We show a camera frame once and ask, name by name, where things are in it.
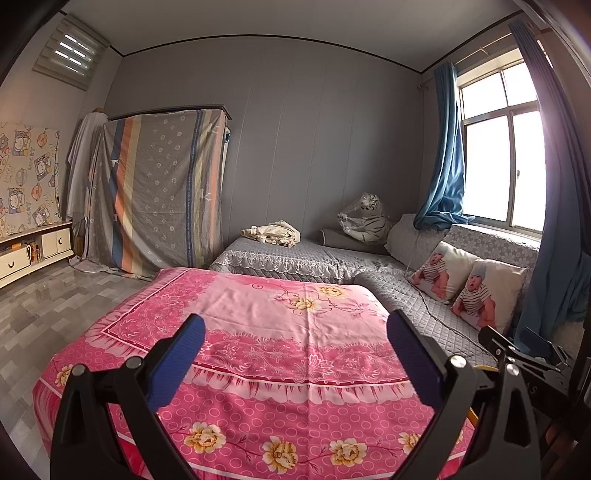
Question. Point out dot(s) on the pink floral blanket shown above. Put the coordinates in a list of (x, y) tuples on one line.
[(258, 300)]

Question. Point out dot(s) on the striped grey sheet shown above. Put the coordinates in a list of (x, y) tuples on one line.
[(161, 194)]

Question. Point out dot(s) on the grey flower-print backrest cover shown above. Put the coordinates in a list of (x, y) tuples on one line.
[(498, 244)]

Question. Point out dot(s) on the long blue curtain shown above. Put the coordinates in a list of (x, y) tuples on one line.
[(554, 230)]

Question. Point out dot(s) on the white draped cloth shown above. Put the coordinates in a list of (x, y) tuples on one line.
[(83, 170)]

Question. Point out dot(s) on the grey cushion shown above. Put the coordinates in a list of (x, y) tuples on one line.
[(413, 240)]

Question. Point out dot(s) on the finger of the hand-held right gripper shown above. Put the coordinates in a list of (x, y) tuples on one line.
[(503, 344), (535, 341)]

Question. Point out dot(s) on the grey lace-trimmed bed cover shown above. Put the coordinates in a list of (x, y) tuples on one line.
[(304, 254)]

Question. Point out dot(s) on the grey bolster pillow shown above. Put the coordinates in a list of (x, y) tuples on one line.
[(332, 237)]

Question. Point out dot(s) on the short blue curtain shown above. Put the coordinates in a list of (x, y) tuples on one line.
[(448, 152)]

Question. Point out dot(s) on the white low cabinet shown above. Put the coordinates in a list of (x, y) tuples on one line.
[(18, 261)]

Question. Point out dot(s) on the beige crumpled cloth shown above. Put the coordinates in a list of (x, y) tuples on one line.
[(272, 233)]

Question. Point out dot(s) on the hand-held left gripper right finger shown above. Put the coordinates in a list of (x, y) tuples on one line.
[(415, 360)]

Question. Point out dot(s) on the baby print pillow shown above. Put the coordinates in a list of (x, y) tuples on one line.
[(485, 293), (438, 272)]

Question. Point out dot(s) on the window with zebra blind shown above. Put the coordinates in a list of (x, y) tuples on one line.
[(71, 48)]

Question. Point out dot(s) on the plastic-wrapped tiger plush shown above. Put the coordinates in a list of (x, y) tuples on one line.
[(367, 219)]

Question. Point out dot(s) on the cartoon printed wall cloth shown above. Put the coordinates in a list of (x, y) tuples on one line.
[(23, 180)]

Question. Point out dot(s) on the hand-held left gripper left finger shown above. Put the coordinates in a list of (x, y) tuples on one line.
[(178, 364)]

